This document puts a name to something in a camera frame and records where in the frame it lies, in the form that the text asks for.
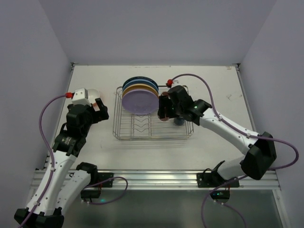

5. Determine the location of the pink dotted mug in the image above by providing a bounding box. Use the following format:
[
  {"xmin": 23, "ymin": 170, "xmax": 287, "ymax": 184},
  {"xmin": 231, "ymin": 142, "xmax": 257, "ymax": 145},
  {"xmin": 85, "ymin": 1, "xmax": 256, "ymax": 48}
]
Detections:
[{"xmin": 158, "ymin": 114, "xmax": 170, "ymax": 122}]

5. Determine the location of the dark blue mug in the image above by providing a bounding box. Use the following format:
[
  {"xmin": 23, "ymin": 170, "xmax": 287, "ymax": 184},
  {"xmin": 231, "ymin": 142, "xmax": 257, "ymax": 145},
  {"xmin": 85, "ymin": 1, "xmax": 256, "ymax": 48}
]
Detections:
[{"xmin": 173, "ymin": 117, "xmax": 185, "ymax": 126}]

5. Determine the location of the orange bowl white inside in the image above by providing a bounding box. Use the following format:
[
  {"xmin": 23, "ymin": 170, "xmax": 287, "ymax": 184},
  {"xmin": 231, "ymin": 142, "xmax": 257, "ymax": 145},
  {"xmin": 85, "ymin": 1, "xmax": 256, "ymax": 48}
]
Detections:
[{"xmin": 87, "ymin": 88, "xmax": 100, "ymax": 106}]

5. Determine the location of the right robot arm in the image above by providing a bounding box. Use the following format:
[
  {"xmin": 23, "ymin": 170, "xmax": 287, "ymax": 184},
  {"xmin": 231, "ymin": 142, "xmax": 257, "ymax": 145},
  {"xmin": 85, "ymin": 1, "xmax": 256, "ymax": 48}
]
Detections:
[{"xmin": 158, "ymin": 85, "xmax": 276, "ymax": 187}]

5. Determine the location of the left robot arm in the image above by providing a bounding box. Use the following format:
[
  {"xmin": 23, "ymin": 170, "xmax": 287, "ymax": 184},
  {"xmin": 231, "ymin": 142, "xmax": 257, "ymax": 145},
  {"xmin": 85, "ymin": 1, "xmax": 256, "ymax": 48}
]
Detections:
[{"xmin": 14, "ymin": 98, "xmax": 109, "ymax": 228}]

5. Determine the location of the purple plate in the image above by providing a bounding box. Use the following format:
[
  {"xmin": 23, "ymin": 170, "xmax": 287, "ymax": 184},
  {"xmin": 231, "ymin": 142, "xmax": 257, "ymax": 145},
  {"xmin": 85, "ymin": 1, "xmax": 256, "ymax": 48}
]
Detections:
[{"xmin": 122, "ymin": 89, "xmax": 159, "ymax": 115}]

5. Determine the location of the yellow plate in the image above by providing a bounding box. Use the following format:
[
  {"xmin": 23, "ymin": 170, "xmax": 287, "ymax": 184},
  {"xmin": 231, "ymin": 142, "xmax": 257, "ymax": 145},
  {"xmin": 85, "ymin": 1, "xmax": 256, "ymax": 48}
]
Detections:
[{"xmin": 122, "ymin": 84, "xmax": 158, "ymax": 99}]

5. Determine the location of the light blue plate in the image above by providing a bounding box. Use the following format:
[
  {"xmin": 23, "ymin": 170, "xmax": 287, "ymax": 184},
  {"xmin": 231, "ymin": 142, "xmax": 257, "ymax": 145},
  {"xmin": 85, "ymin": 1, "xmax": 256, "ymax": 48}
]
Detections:
[{"xmin": 123, "ymin": 80, "xmax": 159, "ymax": 94}]

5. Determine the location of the dark teal plate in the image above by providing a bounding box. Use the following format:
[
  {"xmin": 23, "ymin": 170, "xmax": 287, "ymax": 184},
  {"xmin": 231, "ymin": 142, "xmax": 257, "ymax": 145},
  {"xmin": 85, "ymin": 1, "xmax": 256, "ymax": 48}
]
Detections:
[{"xmin": 123, "ymin": 76, "xmax": 159, "ymax": 89}]

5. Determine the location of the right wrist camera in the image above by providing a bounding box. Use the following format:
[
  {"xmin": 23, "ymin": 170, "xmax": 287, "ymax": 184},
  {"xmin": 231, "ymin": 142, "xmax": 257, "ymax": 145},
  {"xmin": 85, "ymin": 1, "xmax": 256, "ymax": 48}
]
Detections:
[{"xmin": 166, "ymin": 79, "xmax": 180, "ymax": 88}]

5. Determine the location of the metal wire dish rack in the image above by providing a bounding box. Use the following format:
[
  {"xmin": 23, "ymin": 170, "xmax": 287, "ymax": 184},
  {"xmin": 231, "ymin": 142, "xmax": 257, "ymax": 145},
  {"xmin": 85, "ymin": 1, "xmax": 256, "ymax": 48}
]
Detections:
[{"xmin": 113, "ymin": 86, "xmax": 194, "ymax": 141}]

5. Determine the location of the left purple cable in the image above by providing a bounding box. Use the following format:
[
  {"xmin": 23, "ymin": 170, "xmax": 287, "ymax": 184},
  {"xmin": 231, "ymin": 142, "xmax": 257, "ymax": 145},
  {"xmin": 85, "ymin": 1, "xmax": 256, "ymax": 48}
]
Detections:
[{"xmin": 14, "ymin": 92, "xmax": 129, "ymax": 228}]

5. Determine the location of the aluminium frame rail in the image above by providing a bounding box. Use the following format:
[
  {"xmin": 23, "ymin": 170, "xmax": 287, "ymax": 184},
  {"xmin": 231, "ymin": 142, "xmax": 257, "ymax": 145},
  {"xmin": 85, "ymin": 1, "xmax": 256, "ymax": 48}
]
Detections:
[{"xmin": 99, "ymin": 170, "xmax": 280, "ymax": 190}]

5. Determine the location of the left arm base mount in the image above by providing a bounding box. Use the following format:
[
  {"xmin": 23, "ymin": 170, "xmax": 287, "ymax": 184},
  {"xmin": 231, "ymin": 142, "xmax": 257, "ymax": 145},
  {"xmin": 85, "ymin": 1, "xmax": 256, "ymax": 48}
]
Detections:
[{"xmin": 80, "ymin": 172, "xmax": 114, "ymax": 202}]

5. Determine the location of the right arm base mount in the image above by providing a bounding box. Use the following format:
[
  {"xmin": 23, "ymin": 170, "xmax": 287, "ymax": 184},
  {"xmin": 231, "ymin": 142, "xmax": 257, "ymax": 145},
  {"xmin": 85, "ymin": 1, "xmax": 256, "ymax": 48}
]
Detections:
[{"xmin": 196, "ymin": 168, "xmax": 240, "ymax": 203}]

